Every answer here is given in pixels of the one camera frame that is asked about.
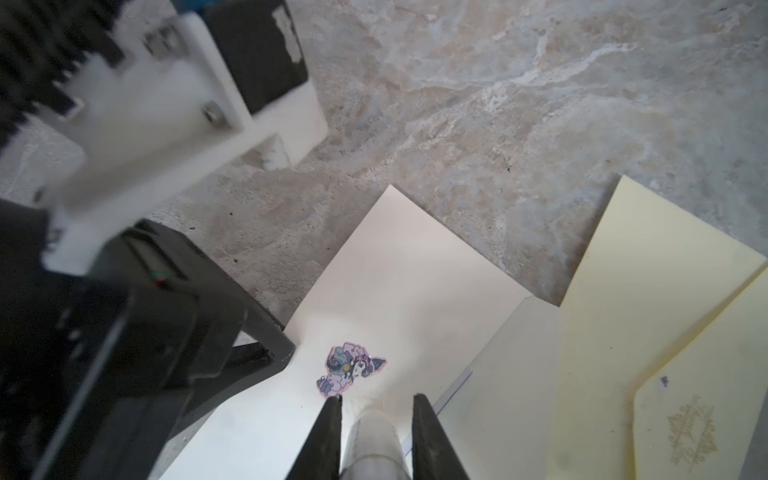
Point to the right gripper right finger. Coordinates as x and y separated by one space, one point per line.
433 456

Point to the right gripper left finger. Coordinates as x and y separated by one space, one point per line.
320 456

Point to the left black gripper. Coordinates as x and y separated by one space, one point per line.
99 369

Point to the white glue stick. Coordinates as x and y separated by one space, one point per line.
373 450

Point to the cream white envelope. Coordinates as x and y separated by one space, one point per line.
444 321

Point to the yellow manila envelope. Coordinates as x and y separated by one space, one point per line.
651 277

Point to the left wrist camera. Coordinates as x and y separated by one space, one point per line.
213 82

